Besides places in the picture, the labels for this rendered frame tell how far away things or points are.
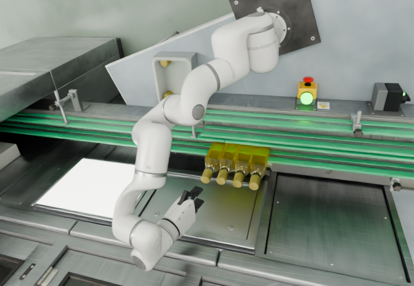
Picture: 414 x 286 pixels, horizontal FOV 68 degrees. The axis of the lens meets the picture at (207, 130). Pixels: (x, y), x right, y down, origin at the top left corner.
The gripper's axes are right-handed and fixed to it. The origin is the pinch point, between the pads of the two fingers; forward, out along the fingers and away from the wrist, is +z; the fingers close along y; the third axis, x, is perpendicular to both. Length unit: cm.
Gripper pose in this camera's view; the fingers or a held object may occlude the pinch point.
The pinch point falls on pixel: (196, 196)
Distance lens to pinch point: 105.2
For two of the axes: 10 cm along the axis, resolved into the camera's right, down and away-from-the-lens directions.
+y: -0.6, -8.6, -5.1
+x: -8.5, -2.3, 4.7
